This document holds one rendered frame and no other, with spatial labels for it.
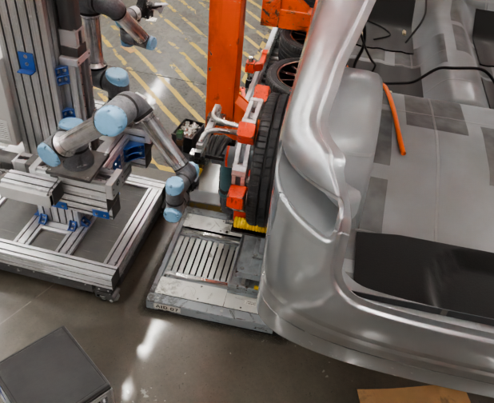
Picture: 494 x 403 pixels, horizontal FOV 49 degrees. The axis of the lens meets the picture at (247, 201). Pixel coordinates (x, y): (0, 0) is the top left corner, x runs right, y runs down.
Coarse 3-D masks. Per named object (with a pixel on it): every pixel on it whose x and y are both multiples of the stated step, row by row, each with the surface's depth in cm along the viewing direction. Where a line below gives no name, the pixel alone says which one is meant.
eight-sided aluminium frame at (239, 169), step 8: (256, 104) 257; (264, 104) 268; (248, 112) 249; (256, 112) 249; (248, 120) 244; (256, 120) 244; (240, 144) 242; (240, 152) 244; (248, 152) 241; (248, 160) 243; (232, 168) 242; (240, 168) 241; (232, 176) 243; (240, 176) 242; (248, 184) 290
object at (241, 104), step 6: (240, 96) 311; (240, 102) 308; (246, 102) 313; (234, 108) 304; (240, 108) 304; (246, 108) 309; (234, 114) 308; (240, 114) 307; (234, 120) 310; (240, 120) 309; (258, 120) 311; (258, 126) 310; (234, 138) 316
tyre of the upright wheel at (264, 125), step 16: (272, 96) 251; (288, 96) 258; (272, 112) 241; (272, 128) 237; (256, 144) 236; (272, 144) 235; (256, 160) 235; (272, 160) 234; (256, 176) 236; (272, 176) 236; (256, 192) 239; (256, 208) 246; (256, 224) 262
